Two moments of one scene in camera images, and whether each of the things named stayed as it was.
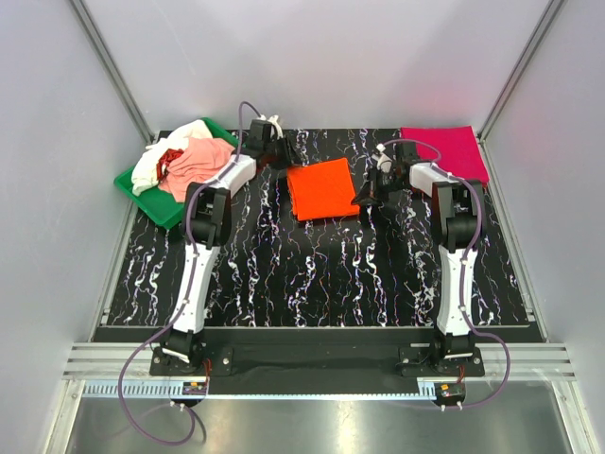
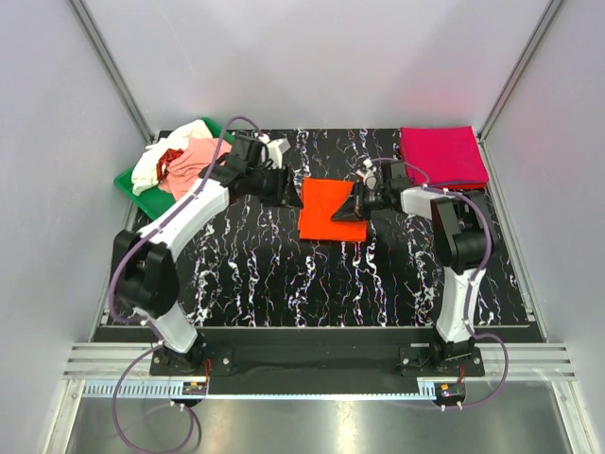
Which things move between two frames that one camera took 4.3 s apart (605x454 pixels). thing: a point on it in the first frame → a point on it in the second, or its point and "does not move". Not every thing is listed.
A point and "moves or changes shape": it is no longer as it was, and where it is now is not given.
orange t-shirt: (322, 190) moves or changes shape
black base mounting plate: (315, 359) does not move
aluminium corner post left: (109, 64) does not move
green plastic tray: (164, 206) does not move
